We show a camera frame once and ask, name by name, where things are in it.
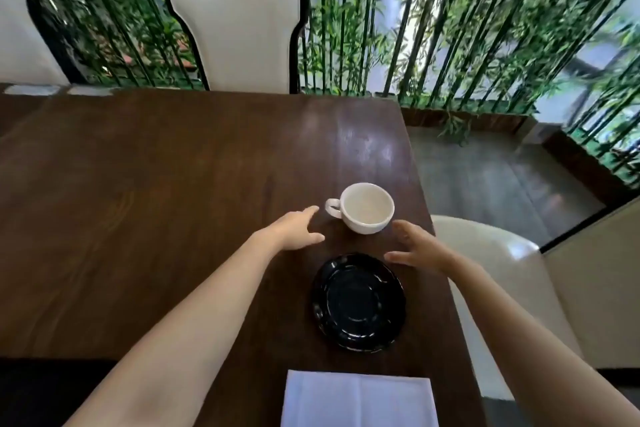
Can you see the person's left hand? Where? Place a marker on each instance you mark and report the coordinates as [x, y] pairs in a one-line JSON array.
[[292, 231]]

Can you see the person's right hand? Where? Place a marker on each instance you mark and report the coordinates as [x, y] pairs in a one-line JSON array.
[[425, 249]]

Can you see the person's left thumb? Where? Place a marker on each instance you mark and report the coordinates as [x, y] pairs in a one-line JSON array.
[[312, 239]]

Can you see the person's right thumb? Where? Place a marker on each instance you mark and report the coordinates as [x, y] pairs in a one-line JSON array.
[[397, 257]]

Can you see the person's left forearm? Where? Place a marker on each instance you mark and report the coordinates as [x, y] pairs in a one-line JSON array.
[[170, 341]]

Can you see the person's right forearm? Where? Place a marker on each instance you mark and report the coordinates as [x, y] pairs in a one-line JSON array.
[[530, 346]]

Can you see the black glossy saucer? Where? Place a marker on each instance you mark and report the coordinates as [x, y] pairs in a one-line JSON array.
[[359, 302]]

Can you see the white ceramic cup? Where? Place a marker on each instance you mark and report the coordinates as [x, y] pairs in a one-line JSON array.
[[364, 207]]

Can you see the cream leather chair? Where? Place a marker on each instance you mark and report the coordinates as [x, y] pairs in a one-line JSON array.
[[505, 291]]

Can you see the white folded napkin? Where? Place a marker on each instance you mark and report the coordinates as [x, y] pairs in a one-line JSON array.
[[359, 399]]

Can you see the wooden planter box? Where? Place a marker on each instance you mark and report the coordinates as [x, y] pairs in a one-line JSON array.
[[505, 129]]

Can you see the green bamboo plant screen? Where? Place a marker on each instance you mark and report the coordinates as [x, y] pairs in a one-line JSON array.
[[450, 16]]

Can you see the white chair with black frame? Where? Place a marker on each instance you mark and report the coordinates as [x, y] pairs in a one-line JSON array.
[[25, 31], [235, 31]]

